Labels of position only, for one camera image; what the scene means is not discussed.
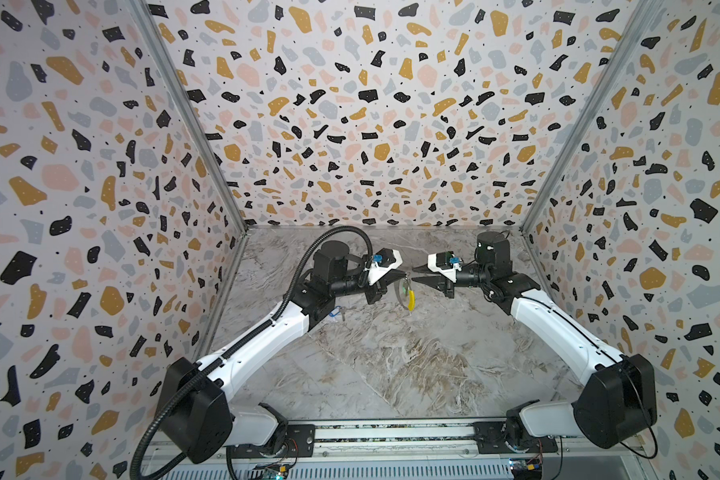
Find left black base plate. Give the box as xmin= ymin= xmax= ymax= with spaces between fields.
xmin=227 ymin=424 xmax=316 ymax=462

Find black corrugated cable conduit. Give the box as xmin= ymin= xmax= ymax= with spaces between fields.
xmin=129 ymin=225 xmax=374 ymax=480

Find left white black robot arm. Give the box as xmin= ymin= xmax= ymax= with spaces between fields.
xmin=159 ymin=240 xmax=405 ymax=463

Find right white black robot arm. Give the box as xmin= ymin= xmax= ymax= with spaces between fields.
xmin=413 ymin=231 xmax=657 ymax=452

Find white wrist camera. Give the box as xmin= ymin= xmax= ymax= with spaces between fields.
xmin=367 ymin=248 xmax=403 ymax=285
xmin=427 ymin=251 xmax=463 ymax=283

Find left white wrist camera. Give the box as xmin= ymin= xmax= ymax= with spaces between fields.
xmin=367 ymin=248 xmax=403 ymax=285

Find aluminium mounting rail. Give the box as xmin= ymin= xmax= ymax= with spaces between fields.
xmin=134 ymin=416 xmax=646 ymax=466

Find right circuit board with wires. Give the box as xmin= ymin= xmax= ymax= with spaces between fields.
xmin=509 ymin=456 xmax=543 ymax=480

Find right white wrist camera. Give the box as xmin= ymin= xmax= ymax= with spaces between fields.
xmin=427 ymin=251 xmax=463 ymax=283

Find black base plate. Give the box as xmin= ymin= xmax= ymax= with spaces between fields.
xmin=473 ymin=420 xmax=559 ymax=454
xmin=227 ymin=424 xmax=316 ymax=462

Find left green circuit board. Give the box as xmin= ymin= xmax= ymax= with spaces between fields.
xmin=258 ymin=464 xmax=291 ymax=480

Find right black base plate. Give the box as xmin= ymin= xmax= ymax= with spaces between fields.
xmin=473 ymin=420 xmax=559 ymax=454

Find white slotted cable duct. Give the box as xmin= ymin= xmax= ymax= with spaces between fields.
xmin=149 ymin=459 xmax=517 ymax=480

